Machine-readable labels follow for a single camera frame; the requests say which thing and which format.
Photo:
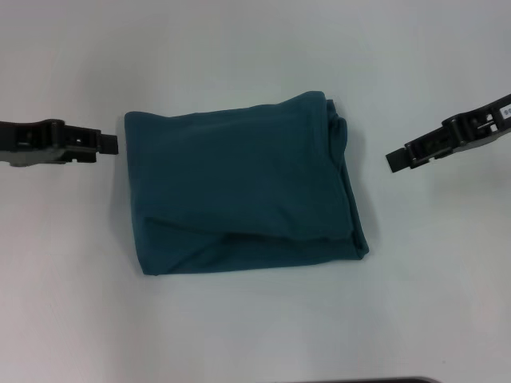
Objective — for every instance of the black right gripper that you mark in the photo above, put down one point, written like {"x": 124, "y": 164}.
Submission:
{"x": 479, "y": 125}

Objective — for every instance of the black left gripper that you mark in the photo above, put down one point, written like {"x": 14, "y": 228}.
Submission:
{"x": 28, "y": 141}

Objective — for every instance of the teal t-shirt with beige letters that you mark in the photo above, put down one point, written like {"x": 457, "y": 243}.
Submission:
{"x": 239, "y": 191}

